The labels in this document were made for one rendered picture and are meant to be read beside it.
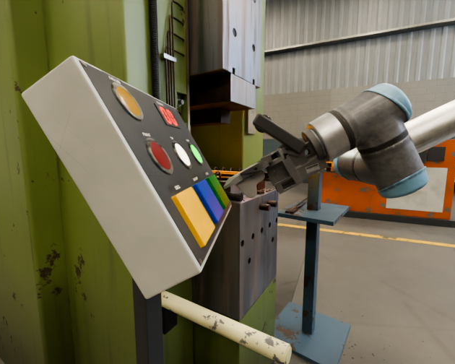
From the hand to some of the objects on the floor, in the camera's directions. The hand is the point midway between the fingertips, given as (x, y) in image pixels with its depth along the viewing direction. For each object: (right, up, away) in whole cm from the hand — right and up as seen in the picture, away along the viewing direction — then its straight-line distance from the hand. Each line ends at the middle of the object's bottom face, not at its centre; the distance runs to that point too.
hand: (227, 182), depth 53 cm
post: (-16, -103, +6) cm, 104 cm away
